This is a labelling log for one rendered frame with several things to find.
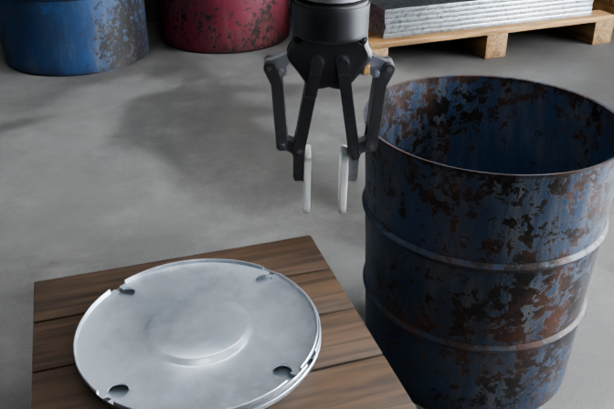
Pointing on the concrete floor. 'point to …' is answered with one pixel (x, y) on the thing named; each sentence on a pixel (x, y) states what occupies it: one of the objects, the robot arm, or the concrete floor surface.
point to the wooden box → (328, 357)
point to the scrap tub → (483, 235)
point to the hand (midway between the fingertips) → (324, 180)
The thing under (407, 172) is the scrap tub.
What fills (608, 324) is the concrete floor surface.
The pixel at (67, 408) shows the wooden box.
